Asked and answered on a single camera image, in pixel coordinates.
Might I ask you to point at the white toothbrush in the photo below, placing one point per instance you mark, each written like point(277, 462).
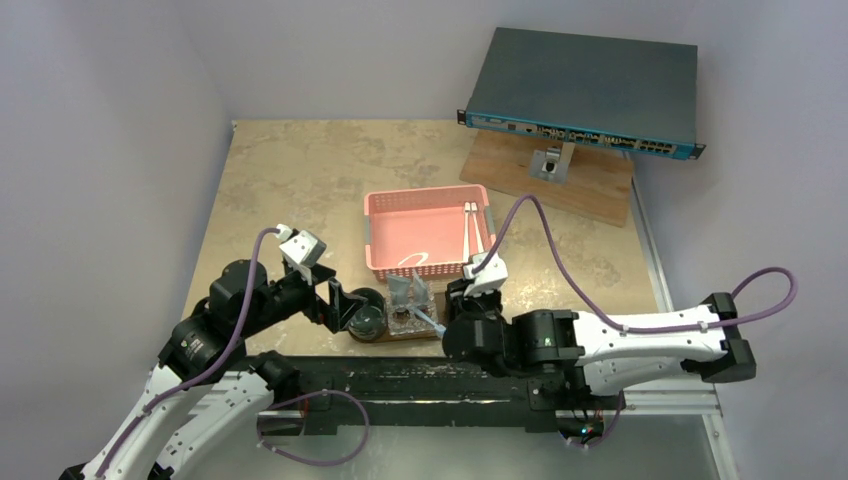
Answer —
point(477, 234)
point(466, 240)

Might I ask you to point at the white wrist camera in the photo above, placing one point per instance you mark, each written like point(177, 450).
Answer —
point(301, 251)
point(486, 279)

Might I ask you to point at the oval wooden tray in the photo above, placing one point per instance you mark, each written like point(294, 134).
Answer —
point(379, 323)

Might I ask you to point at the wooden base board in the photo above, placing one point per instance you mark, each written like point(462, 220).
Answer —
point(598, 185)

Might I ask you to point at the pink plastic basket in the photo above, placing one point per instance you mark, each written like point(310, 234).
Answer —
point(422, 229)

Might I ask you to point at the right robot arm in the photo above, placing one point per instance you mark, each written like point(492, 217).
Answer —
point(592, 357)

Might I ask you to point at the metal stand bracket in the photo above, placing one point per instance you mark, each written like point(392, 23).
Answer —
point(552, 164)

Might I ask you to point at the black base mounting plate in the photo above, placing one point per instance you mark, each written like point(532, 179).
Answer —
point(426, 392)

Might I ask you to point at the dark green mug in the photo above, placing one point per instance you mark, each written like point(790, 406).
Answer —
point(369, 323)

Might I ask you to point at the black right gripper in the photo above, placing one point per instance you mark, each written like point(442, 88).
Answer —
point(456, 307)

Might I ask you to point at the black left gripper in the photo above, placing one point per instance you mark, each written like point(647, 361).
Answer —
point(341, 305)

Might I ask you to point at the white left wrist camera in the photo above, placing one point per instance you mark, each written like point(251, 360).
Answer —
point(301, 251)

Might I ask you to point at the blue network switch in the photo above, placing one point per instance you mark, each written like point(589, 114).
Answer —
point(625, 94)

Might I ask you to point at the blue toothbrush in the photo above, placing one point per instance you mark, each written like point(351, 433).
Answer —
point(437, 327)

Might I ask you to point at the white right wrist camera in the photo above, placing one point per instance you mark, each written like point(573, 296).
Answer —
point(486, 279)

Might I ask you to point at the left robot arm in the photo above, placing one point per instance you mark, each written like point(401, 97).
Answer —
point(205, 385)

